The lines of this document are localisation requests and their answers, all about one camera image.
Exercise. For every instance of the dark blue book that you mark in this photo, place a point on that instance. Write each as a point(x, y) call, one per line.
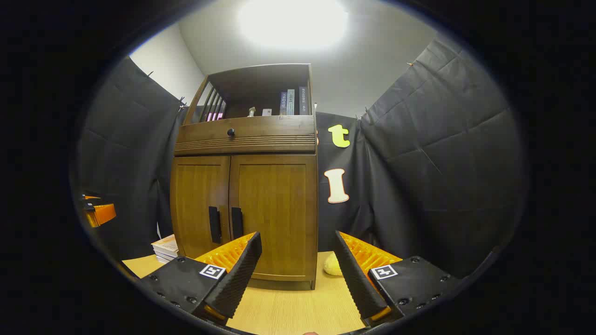
point(283, 104)

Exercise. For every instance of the black backdrop cloth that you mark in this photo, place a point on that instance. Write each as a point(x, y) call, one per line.
point(442, 163)

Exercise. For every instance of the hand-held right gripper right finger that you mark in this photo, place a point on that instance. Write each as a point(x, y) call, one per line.
point(358, 279)

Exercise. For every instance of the beige cover book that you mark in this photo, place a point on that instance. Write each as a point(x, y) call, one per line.
point(166, 244)

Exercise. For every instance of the brown wooden shoe cabinet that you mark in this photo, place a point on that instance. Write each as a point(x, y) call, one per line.
point(260, 74)

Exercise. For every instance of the pale grey book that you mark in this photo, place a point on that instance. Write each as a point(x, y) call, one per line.
point(290, 102)

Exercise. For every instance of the yellow round sponge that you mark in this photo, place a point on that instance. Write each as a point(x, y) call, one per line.
point(332, 266)

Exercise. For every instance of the ceiling light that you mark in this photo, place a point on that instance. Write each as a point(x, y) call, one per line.
point(293, 21)

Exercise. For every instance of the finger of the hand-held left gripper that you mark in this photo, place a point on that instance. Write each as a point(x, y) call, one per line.
point(104, 213)

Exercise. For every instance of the pink item behind slats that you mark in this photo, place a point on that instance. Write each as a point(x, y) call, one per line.
point(214, 116)

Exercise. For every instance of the dark grey book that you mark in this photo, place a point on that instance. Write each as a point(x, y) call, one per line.
point(303, 101)

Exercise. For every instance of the wooden cabinet door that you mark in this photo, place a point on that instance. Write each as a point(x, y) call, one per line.
point(195, 200)
point(279, 204)

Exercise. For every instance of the white paperback book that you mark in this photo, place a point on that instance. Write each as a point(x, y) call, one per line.
point(164, 260)
point(167, 255)

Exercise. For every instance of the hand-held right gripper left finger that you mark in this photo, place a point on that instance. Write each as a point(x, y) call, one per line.
point(240, 274)

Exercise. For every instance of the wooden drawer with black knob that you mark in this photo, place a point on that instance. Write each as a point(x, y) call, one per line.
point(270, 132)

